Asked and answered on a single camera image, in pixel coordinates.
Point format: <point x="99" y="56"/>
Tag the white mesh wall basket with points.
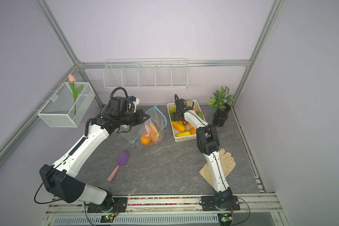
<point x="58" y="111"/>

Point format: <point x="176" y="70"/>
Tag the purple pink spatula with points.
<point x="120" y="161"/>

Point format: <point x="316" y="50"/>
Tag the beige work glove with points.
<point x="226" y="166"/>

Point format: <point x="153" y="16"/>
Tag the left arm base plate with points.
<point x="112" y="205"/>

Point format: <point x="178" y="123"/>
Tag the potted green plant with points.
<point x="222" y="102"/>

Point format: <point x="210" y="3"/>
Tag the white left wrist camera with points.
<point x="133" y="102"/>

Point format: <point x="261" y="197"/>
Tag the green mango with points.
<point x="200" y="115"/>

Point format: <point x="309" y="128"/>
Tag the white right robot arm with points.
<point x="208" y="144"/>

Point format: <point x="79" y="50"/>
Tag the pink artificial tulip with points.
<point x="75" y="91"/>

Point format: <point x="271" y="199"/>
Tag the white wire wall shelf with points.
<point x="146" y="73"/>

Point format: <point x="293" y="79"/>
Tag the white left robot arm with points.
<point x="59" y="179"/>

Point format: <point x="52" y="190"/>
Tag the cream perforated plastic basket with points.
<point x="191" y="120"/>

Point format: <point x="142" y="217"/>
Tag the clear blue zip-top bag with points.
<point x="154" y="126"/>

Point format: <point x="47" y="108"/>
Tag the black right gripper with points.
<point x="175" y="116"/>

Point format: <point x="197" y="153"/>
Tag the orange yellow mango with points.
<point x="178" y="126"/>

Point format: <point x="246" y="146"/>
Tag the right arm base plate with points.
<point x="209" y="203"/>

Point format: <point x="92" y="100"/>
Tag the aluminium front rail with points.
<point x="169" y="204"/>

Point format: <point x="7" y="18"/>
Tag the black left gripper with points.
<point x="140" y="119"/>

